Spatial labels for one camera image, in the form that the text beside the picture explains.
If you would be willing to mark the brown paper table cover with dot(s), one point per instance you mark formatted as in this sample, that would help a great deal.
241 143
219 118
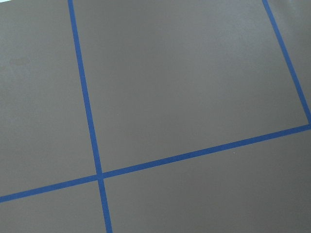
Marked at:
155 116

